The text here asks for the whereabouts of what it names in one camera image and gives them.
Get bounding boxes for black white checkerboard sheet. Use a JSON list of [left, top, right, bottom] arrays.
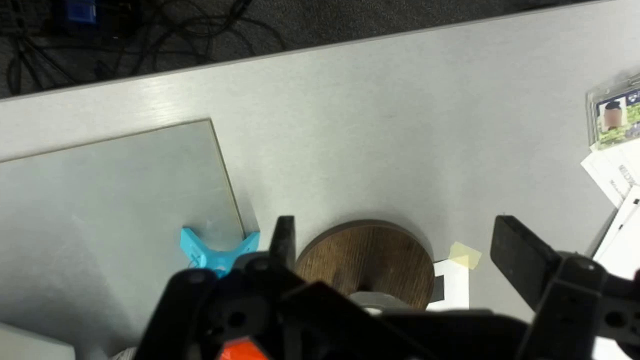
[[425, 258, 472, 313]]

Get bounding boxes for blue plastic clamp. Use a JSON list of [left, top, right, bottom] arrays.
[[178, 224, 261, 280]]

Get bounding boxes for tangle of black cables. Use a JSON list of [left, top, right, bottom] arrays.
[[0, 0, 290, 85]]

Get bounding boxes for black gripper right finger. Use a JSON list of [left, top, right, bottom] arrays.
[[487, 215, 640, 360]]

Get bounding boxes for black support stand wooden base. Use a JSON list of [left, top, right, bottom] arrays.
[[294, 218, 436, 313]]

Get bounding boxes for beige masking tape piece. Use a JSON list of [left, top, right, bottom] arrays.
[[445, 241, 484, 272]]

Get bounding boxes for white paper sheets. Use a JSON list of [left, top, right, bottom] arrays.
[[578, 137, 640, 283]]

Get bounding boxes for photo ID badge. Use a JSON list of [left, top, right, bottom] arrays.
[[584, 87, 640, 152]]

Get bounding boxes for small blue box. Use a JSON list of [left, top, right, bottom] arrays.
[[64, 0, 100, 26]]

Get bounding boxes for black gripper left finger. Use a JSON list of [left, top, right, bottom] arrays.
[[131, 215, 307, 360]]

